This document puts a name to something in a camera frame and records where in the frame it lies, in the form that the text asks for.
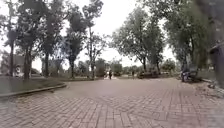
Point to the person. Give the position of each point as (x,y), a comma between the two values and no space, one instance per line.
(110,74)

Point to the vehicle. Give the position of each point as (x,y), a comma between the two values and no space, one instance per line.
(186,75)

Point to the row of trees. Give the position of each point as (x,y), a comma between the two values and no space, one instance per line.
(140,36)
(28,40)

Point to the grass strip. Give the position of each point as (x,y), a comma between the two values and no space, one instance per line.
(20,83)

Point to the red brick path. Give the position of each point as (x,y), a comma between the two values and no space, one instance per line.
(113,106)

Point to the dark building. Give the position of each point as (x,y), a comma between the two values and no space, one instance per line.
(218,63)

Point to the stone kerb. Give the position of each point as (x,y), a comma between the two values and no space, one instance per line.
(33,90)

